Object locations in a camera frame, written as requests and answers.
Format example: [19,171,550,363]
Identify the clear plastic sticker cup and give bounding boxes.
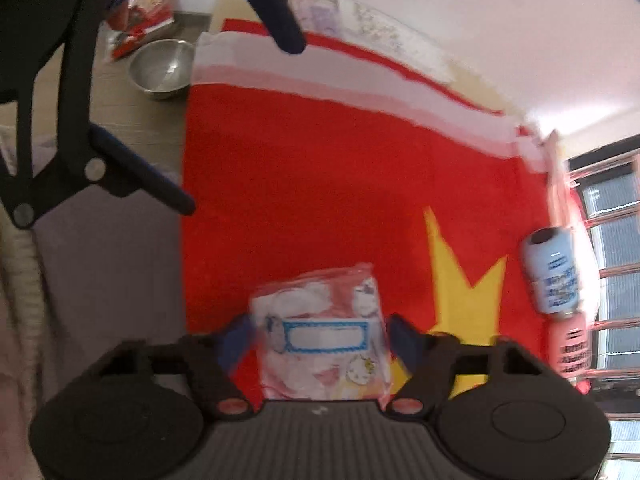
[250,263,392,404]

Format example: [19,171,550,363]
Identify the pink printed cup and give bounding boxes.
[548,310,591,380]

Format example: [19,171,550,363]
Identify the blue printed cup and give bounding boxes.
[522,226,579,316]

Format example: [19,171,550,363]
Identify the red snack bag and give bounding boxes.
[105,0,176,62]

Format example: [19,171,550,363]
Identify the steel bowl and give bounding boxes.
[128,39,195,101]

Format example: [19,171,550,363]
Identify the red flag yellow stars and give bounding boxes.
[179,18,594,411]

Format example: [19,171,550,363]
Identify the steel window railing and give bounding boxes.
[570,151,639,384]

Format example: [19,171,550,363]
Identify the black framed window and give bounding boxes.
[566,134,640,461]

